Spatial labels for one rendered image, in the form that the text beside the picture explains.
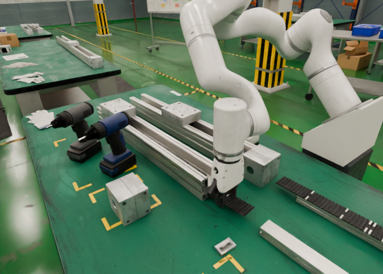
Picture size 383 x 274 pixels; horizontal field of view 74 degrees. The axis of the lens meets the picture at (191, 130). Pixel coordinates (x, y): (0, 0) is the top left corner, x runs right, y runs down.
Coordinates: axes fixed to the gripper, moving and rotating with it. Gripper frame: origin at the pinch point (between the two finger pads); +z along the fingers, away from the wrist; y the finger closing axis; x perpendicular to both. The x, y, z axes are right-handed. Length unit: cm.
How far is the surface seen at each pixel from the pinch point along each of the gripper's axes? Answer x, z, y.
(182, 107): 47, -9, 21
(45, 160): 67, 3, -37
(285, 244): -21.7, 0.0, -1.7
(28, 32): 520, -1, 49
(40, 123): 102, 1, -30
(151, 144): 34.4, -5.5, -4.4
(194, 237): -3.0, 3.0, -15.8
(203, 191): 6.2, -0.1, -3.9
